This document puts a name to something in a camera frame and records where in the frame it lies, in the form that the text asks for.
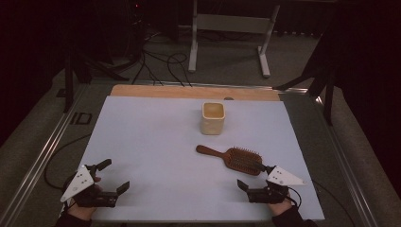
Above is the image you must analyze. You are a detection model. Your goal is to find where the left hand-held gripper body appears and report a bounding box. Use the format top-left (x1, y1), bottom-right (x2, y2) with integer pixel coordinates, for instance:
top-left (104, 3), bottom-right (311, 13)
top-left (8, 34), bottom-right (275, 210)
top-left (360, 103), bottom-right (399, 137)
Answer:
top-left (60, 164), bottom-right (120, 208)

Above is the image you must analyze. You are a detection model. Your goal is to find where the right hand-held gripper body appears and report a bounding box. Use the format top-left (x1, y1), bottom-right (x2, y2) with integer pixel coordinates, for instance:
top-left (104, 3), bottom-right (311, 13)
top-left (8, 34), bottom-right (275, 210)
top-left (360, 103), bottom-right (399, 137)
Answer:
top-left (246, 165), bottom-right (306, 204)

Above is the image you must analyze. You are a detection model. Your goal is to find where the wooden paddle hairbrush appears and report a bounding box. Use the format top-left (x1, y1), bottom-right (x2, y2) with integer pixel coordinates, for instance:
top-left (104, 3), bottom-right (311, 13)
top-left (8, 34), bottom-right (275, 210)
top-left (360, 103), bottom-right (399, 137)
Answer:
top-left (195, 144), bottom-right (265, 177)

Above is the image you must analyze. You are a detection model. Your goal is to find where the cream square cup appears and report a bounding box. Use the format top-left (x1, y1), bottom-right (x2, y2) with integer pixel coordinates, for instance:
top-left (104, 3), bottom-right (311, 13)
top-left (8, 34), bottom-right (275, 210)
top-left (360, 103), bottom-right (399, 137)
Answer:
top-left (200, 101), bottom-right (227, 136)

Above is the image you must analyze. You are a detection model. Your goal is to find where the person's left hand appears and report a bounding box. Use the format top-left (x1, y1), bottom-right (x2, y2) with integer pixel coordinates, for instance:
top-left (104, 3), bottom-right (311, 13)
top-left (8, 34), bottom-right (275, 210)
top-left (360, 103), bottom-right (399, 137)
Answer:
top-left (67, 201), bottom-right (96, 221)

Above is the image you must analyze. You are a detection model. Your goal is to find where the person's right hand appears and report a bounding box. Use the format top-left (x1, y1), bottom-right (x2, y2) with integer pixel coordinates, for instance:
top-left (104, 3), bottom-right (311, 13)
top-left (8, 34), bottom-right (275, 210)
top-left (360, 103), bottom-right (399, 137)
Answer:
top-left (268, 198), bottom-right (294, 218)

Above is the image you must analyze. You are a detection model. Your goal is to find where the white table mat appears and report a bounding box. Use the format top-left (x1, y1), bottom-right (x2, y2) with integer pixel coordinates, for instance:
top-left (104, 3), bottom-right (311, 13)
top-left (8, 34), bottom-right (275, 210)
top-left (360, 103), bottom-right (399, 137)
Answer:
top-left (58, 95), bottom-right (325, 223)

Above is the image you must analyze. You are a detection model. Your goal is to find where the black metal stand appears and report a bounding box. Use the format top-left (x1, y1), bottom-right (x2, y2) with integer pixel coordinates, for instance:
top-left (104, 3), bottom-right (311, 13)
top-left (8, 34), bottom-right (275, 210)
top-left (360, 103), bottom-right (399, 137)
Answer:
top-left (62, 53), bottom-right (131, 114)
top-left (272, 31), bottom-right (337, 127)

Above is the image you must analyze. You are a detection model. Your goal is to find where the dark equipment rack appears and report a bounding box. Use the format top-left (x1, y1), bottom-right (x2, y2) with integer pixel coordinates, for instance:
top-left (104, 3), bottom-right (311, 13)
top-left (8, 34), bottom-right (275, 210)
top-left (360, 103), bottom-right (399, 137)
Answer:
top-left (103, 0), bottom-right (149, 64)

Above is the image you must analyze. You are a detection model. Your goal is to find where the right hand-held gripper cable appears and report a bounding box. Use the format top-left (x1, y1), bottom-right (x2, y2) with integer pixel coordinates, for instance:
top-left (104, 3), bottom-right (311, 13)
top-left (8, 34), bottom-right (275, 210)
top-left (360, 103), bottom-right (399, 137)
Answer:
top-left (285, 186), bottom-right (303, 209)

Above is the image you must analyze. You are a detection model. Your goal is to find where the black floor cable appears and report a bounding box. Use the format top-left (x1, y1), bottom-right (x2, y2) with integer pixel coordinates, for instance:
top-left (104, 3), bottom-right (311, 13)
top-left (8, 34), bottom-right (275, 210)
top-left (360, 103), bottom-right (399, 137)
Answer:
top-left (311, 180), bottom-right (357, 227)
top-left (43, 133), bottom-right (93, 192)
top-left (166, 52), bottom-right (193, 88)
top-left (131, 31), bottom-right (165, 87)

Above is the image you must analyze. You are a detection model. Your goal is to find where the aluminium frame rail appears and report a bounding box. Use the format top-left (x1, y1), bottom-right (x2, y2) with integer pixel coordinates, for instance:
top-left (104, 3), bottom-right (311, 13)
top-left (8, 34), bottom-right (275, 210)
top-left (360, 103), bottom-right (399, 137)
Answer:
top-left (315, 96), bottom-right (379, 227)
top-left (91, 79), bottom-right (308, 94)
top-left (0, 83), bottom-right (89, 227)

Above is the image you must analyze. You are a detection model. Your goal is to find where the white metal stand frame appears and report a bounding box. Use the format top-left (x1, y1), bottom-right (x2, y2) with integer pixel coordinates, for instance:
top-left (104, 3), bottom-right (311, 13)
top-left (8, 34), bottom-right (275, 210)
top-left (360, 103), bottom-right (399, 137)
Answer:
top-left (187, 0), bottom-right (282, 79)

